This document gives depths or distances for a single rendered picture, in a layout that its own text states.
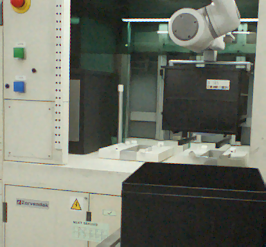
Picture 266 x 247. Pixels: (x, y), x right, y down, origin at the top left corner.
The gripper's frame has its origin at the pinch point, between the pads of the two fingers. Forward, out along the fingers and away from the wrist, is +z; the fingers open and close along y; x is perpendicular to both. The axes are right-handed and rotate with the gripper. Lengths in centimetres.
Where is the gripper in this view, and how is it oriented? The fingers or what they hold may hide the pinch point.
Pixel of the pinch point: (210, 42)
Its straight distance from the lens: 136.9
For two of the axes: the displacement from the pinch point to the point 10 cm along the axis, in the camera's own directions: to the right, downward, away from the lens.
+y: 9.6, 0.7, -2.6
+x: 0.5, -9.9, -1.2
